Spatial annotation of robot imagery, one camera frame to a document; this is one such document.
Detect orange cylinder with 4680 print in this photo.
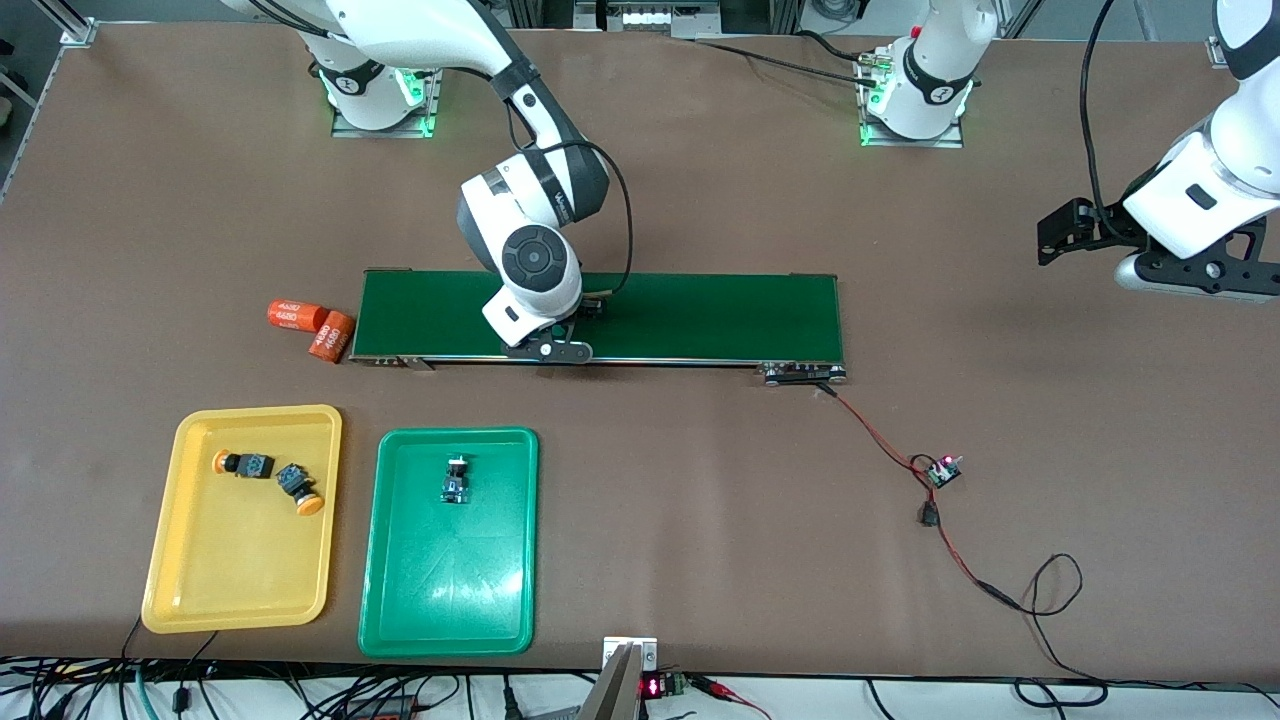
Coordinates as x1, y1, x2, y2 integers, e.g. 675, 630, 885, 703
306, 311, 358, 365
266, 298, 323, 333

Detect yellow mushroom push button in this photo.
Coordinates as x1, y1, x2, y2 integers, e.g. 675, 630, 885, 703
275, 462, 327, 518
211, 450, 276, 482

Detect green conveyor belt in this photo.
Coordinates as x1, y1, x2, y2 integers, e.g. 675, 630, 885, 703
349, 268, 850, 388

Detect green plastic tray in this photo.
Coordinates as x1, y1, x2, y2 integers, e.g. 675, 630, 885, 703
357, 427, 540, 659

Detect aluminium rack behind table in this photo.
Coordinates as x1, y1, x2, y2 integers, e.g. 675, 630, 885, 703
500, 0, 806, 41

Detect red alligator clip lead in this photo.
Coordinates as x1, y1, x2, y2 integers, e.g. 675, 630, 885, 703
695, 678, 771, 720

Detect yellow plastic tray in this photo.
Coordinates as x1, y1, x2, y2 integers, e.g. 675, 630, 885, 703
141, 404, 343, 635

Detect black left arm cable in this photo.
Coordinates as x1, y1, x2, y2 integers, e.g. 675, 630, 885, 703
1079, 0, 1136, 236

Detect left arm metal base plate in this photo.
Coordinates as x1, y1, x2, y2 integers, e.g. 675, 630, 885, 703
858, 50, 966, 149

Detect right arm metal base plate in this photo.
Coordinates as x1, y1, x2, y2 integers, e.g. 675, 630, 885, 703
332, 65, 447, 139

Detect black cable to arm base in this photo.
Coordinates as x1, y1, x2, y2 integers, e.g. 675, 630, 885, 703
688, 28, 886, 89

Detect red black power wire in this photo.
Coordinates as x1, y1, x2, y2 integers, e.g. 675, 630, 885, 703
812, 383, 1023, 611

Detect thin black looped cable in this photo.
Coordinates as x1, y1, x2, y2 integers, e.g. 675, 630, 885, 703
1015, 553, 1111, 709

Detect silver camera mount bracket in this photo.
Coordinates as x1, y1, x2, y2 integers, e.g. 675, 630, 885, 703
578, 635, 661, 720

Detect tangled cables below table edge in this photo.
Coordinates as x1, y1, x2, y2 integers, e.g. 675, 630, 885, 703
0, 655, 1280, 720

